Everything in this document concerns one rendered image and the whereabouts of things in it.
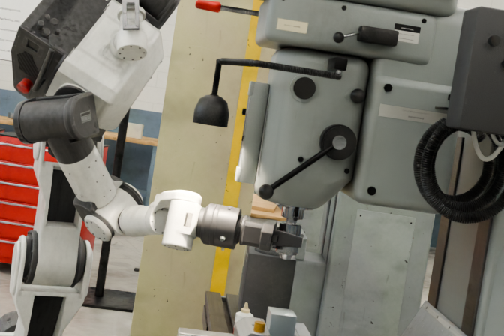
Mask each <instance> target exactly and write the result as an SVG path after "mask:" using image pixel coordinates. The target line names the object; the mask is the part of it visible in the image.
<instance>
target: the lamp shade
mask: <svg viewBox="0 0 504 336"><path fill-rule="evenodd" d="M229 116H230V113H229V108H228V103H227V102H226V101H225V100H224V99H223V98H222V97H219V95H216V94H210V95H205V96H204V97H201V98H200V99H199V101H198V103H197V105H196V107H195V109H194V113H193V123H197V124H202V125H211V126H216V127H222V128H227V126H228V121H229Z"/></svg>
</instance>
